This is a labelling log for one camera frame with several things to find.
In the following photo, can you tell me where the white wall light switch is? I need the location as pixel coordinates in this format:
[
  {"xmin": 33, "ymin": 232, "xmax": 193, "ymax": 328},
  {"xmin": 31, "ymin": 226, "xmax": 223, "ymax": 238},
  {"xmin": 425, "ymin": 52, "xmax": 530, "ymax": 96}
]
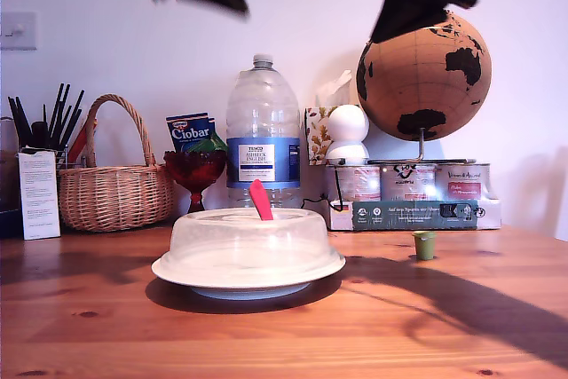
[{"xmin": 0, "ymin": 11, "xmax": 37, "ymax": 51}]

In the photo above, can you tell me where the white ceramic plate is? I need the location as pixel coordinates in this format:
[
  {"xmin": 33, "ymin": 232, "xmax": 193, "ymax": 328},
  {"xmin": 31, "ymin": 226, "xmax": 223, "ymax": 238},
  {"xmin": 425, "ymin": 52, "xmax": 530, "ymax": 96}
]
[{"xmin": 151, "ymin": 257, "xmax": 347, "ymax": 300}]

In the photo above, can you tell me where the cork globe on metal stand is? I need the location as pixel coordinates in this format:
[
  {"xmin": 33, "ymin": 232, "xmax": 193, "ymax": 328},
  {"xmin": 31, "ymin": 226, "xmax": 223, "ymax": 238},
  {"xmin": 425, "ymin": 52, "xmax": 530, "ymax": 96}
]
[{"xmin": 356, "ymin": 10, "xmax": 493, "ymax": 165}]

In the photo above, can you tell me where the wicker basket with handle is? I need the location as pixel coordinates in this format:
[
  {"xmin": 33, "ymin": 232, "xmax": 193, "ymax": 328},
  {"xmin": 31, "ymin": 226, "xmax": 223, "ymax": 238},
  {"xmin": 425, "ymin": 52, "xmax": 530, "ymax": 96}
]
[{"xmin": 56, "ymin": 93, "xmax": 176, "ymax": 233}]

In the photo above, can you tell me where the dark round utensil head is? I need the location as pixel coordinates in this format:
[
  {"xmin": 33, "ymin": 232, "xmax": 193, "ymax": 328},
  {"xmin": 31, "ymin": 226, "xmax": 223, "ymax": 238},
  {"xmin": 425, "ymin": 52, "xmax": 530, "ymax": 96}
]
[{"xmin": 30, "ymin": 103, "xmax": 50, "ymax": 150}]

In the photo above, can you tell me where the cardboard can tray green label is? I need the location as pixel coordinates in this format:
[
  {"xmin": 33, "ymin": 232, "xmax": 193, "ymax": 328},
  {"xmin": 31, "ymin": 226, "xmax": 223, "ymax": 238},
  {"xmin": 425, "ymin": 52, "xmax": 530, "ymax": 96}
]
[{"xmin": 325, "ymin": 194, "xmax": 504, "ymax": 233}]

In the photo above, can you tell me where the white round security camera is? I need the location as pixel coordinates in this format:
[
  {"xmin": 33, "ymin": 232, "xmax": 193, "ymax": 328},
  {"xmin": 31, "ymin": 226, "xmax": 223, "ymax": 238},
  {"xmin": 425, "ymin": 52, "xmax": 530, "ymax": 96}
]
[{"xmin": 325, "ymin": 104, "xmax": 371, "ymax": 166}]

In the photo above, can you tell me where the white printed carton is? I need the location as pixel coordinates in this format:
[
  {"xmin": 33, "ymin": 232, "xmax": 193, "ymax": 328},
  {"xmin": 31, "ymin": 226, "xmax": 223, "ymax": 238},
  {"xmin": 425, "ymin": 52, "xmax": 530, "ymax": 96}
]
[{"xmin": 17, "ymin": 151, "xmax": 62, "ymax": 241}]

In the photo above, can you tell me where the black flat utensil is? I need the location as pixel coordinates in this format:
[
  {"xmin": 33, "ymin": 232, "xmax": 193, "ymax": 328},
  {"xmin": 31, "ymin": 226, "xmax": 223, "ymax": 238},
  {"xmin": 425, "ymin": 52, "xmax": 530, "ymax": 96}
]
[{"xmin": 7, "ymin": 95, "xmax": 34, "ymax": 149}]

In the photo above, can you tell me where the green foil packet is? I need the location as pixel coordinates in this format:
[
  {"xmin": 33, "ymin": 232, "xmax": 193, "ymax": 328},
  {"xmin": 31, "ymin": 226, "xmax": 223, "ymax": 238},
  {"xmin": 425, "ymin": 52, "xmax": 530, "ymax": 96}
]
[{"xmin": 189, "ymin": 131, "xmax": 228, "ymax": 154}]

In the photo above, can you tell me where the silver tin can script label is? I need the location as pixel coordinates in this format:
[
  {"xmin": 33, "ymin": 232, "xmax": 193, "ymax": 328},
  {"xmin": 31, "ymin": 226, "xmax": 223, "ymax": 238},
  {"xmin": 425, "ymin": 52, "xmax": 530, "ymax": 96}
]
[{"xmin": 434, "ymin": 162, "xmax": 493, "ymax": 201}]

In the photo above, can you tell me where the large clear water bottle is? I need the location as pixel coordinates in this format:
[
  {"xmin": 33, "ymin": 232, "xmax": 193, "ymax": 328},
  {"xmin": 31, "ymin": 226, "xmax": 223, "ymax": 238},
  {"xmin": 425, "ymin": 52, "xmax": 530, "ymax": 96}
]
[{"xmin": 225, "ymin": 53, "xmax": 303, "ymax": 210}]

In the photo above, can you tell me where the blue Ciobar packet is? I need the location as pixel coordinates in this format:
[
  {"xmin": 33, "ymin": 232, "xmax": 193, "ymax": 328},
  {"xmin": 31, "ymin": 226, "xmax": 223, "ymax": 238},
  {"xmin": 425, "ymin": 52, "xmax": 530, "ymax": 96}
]
[{"xmin": 166, "ymin": 112, "xmax": 217, "ymax": 154}]

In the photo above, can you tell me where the green coffee capsule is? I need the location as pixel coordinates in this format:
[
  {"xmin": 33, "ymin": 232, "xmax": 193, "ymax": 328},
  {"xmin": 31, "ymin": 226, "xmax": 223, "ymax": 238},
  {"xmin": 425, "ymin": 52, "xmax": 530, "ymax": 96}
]
[{"xmin": 411, "ymin": 230, "xmax": 438, "ymax": 261}]

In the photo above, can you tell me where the white paper tissue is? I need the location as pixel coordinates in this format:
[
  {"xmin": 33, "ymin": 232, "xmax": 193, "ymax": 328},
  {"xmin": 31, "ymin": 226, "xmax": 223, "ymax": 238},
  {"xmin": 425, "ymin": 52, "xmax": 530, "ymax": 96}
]
[{"xmin": 315, "ymin": 69, "xmax": 354, "ymax": 108}]

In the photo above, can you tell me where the black chopstick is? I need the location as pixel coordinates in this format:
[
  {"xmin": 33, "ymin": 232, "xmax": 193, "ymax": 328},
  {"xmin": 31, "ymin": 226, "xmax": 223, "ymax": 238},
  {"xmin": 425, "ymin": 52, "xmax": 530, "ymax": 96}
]
[
  {"xmin": 46, "ymin": 83, "xmax": 66, "ymax": 149},
  {"xmin": 51, "ymin": 83, "xmax": 72, "ymax": 150},
  {"xmin": 59, "ymin": 89, "xmax": 86, "ymax": 150}
]

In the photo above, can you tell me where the silver tin can black logo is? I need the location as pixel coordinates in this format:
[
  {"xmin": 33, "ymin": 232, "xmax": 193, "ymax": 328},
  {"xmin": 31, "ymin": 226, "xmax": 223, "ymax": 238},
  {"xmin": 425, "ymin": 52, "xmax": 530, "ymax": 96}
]
[{"xmin": 380, "ymin": 163, "xmax": 438, "ymax": 202}]

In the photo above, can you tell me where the red glass goblet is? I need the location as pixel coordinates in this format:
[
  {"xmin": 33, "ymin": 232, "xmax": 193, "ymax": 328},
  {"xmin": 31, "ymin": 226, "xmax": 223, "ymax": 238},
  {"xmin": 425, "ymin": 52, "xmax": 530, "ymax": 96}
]
[{"xmin": 162, "ymin": 149, "xmax": 227, "ymax": 215}]

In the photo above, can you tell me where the silver tin can pink label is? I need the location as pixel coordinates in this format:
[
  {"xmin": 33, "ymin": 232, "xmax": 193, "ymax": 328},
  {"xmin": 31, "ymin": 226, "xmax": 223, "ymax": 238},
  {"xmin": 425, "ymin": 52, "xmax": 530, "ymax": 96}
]
[{"xmin": 333, "ymin": 164, "xmax": 383, "ymax": 202}]

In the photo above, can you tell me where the red orange utensil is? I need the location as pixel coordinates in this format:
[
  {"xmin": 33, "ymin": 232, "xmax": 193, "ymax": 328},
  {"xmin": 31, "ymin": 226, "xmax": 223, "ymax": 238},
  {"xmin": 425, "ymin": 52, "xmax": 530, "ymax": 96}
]
[{"xmin": 67, "ymin": 117, "xmax": 98, "ymax": 165}]

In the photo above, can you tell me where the dark brown jar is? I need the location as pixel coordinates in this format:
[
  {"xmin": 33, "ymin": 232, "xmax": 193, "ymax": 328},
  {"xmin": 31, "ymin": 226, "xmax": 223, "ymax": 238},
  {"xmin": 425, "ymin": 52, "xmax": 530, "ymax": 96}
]
[{"xmin": 0, "ymin": 147, "xmax": 22, "ymax": 239}]

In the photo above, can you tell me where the thin black power cable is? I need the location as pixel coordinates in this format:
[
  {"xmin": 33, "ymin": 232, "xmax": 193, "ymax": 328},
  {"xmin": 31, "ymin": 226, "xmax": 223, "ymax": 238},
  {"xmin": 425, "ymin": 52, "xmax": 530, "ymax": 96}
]
[{"xmin": 301, "ymin": 167, "xmax": 346, "ymax": 212}]

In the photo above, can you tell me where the clear plastic dome red tab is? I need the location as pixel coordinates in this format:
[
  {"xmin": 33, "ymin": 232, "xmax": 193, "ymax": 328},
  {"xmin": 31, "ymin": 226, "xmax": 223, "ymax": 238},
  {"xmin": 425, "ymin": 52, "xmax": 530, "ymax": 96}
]
[{"xmin": 157, "ymin": 178, "xmax": 346, "ymax": 286}]

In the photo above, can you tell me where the leaf pattern tissue box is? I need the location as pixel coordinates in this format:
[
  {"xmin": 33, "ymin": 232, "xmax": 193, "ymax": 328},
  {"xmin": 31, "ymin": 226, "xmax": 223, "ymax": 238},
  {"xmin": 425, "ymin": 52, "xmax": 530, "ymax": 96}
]
[{"xmin": 304, "ymin": 105, "xmax": 341, "ymax": 166}]

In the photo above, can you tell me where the metal wire utensil holder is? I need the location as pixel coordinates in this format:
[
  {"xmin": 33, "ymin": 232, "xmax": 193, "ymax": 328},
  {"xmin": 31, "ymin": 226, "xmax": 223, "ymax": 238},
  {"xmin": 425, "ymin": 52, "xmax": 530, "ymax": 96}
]
[{"xmin": 53, "ymin": 144, "xmax": 90, "ymax": 171}]

